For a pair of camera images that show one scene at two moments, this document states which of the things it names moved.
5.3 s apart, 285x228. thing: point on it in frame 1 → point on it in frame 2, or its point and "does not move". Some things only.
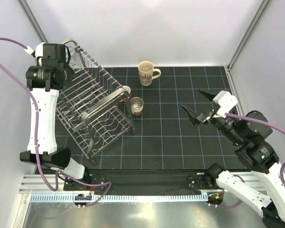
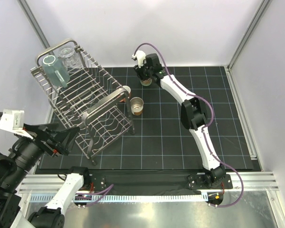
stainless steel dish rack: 95,109 does not move
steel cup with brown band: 137,106 does not move
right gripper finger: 195,118 → 138,71
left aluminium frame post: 32,20 does not move
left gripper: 67,68 → 41,133
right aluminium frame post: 262,10 does not move
